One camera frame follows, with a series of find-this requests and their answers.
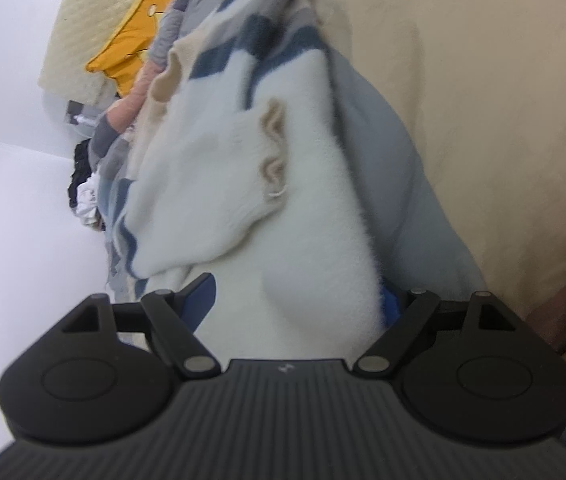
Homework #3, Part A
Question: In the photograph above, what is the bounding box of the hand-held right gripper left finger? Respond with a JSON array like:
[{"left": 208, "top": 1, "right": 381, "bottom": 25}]
[{"left": 58, "top": 272, "right": 222, "bottom": 379}]

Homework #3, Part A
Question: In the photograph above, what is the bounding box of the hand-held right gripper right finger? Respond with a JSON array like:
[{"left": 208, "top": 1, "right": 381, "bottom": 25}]
[{"left": 353, "top": 285, "right": 522, "bottom": 377}]

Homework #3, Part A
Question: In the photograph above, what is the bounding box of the cream sweater with blue stripes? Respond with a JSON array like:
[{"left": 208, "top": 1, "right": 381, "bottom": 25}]
[{"left": 110, "top": 0, "right": 387, "bottom": 361}]

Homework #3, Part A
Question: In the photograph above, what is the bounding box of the black clothing pile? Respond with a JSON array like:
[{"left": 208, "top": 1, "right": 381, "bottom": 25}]
[{"left": 66, "top": 139, "right": 95, "bottom": 211}]

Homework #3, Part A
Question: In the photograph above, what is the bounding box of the patchwork checked quilt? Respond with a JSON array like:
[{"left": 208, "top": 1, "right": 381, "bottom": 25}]
[{"left": 90, "top": 0, "right": 566, "bottom": 361}]

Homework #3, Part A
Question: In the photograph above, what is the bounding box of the yellow pillow with crown print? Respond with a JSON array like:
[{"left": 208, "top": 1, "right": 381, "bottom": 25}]
[{"left": 86, "top": 0, "right": 199, "bottom": 97}]

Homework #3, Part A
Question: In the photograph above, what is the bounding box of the cream quilted headboard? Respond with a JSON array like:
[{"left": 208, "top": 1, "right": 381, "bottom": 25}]
[{"left": 38, "top": 0, "right": 164, "bottom": 107}]

